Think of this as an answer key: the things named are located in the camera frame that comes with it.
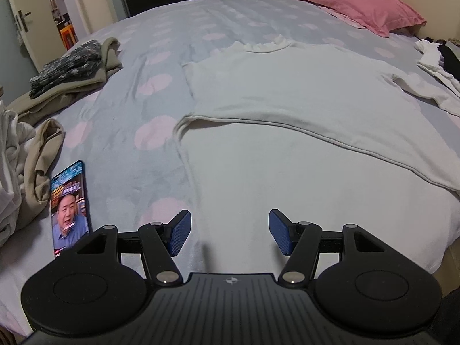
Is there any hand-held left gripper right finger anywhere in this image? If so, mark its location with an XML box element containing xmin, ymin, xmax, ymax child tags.
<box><xmin>269</xmin><ymin>208</ymin><xmax>382</xmax><ymax>289</ymax></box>

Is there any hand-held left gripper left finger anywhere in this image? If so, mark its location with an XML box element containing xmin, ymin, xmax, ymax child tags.
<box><xmin>77</xmin><ymin>209</ymin><xmax>192</xmax><ymax>289</ymax></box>

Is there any white sweater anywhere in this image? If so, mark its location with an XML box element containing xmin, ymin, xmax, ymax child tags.
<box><xmin>172</xmin><ymin>34</ymin><xmax>460</xmax><ymax>275</ymax></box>

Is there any smartphone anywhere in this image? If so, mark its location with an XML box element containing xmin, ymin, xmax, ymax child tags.
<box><xmin>50</xmin><ymin>160</ymin><xmax>93</xmax><ymax>259</ymax></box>

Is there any khaki crumpled garment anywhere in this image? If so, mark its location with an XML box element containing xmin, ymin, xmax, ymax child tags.
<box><xmin>21</xmin><ymin>118</ymin><xmax>66</xmax><ymax>231</ymax></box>

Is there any bed with pink dotted sheet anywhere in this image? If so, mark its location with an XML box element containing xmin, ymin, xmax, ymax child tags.
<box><xmin>0</xmin><ymin>0</ymin><xmax>460</xmax><ymax>336</ymax></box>

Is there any white crumpled garment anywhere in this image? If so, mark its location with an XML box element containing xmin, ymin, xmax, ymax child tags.
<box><xmin>0</xmin><ymin>100</ymin><xmax>37</xmax><ymax>249</ymax></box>

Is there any khaki folded garment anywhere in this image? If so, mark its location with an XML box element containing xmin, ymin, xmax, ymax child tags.
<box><xmin>7</xmin><ymin>37</ymin><xmax>124</xmax><ymax>127</ymax></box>

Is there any dark floral folded garment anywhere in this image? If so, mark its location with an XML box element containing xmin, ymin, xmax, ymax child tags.
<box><xmin>29</xmin><ymin>39</ymin><xmax>106</xmax><ymax>98</ymax></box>

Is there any white folded garment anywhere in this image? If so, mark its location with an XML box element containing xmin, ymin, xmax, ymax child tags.
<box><xmin>413</xmin><ymin>38</ymin><xmax>460</xmax><ymax>118</ymax></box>

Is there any pink pillow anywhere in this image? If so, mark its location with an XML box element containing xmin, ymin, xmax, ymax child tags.
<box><xmin>290</xmin><ymin>0</ymin><xmax>428</xmax><ymax>37</ymax></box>

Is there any black folded garment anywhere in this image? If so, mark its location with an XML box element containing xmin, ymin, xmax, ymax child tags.
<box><xmin>436</xmin><ymin>41</ymin><xmax>460</xmax><ymax>84</ymax></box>

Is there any door handle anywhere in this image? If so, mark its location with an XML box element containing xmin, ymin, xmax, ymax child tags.
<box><xmin>14</xmin><ymin>9</ymin><xmax>33</xmax><ymax>34</ymax></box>

